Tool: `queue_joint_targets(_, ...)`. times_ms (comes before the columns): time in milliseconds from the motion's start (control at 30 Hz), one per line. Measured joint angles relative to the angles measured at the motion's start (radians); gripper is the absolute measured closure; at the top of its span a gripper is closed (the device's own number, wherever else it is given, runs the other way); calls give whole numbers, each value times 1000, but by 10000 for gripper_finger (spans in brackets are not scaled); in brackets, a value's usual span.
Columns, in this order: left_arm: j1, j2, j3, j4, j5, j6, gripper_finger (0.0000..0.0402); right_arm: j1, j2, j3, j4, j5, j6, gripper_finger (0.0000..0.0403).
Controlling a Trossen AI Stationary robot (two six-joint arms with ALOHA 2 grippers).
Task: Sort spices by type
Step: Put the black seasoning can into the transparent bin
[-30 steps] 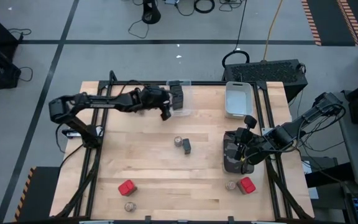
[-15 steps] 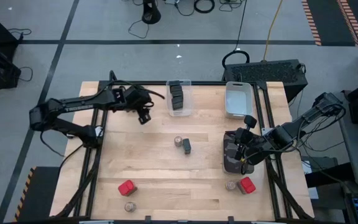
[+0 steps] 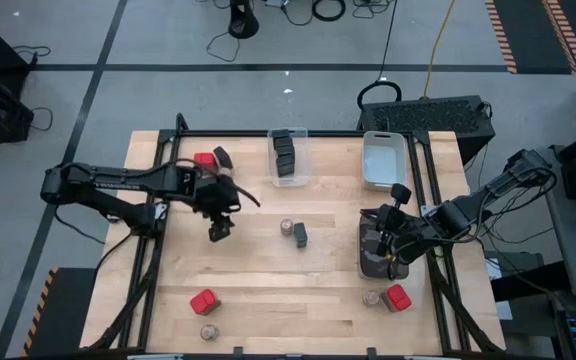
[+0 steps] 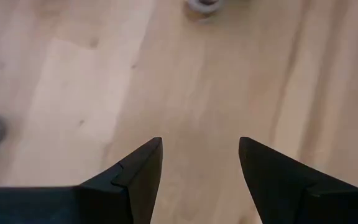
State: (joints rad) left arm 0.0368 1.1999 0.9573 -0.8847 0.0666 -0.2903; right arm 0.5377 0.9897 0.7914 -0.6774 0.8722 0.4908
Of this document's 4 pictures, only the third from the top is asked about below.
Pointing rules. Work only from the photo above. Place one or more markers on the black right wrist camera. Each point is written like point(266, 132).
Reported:
point(401, 193)

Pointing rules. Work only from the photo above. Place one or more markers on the black stand base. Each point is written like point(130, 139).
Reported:
point(243, 22)

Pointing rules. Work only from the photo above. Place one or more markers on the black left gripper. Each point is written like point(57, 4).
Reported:
point(216, 195)

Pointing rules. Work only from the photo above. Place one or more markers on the red spice tin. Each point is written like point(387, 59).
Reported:
point(398, 298)
point(204, 302)
point(204, 159)

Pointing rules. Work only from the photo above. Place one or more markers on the black mat hazard striped edge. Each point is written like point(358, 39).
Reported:
point(68, 310)

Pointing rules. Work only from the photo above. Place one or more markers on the clear plastic bin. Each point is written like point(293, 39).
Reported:
point(302, 170)

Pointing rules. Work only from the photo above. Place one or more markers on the black perforated computer case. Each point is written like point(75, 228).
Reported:
point(428, 117)

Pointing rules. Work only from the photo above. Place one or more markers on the black mat orange striped edges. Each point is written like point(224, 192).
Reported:
point(533, 30)

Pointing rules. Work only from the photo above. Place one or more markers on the white plastic bin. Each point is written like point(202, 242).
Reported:
point(383, 165)

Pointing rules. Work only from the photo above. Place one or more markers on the dark grey plastic bin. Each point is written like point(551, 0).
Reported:
point(368, 265)

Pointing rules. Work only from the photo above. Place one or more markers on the grey table clamp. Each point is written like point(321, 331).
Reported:
point(113, 218)

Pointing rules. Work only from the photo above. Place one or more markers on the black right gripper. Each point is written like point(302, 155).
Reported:
point(400, 230)

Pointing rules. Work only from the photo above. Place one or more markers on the black aluminium table frame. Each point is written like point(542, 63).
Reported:
point(343, 133)

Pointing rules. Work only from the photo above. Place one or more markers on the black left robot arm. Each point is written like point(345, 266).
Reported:
point(118, 176)

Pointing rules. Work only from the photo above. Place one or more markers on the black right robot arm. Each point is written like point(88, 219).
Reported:
point(468, 207)

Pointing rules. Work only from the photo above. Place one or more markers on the grey desk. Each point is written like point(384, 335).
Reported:
point(568, 240)

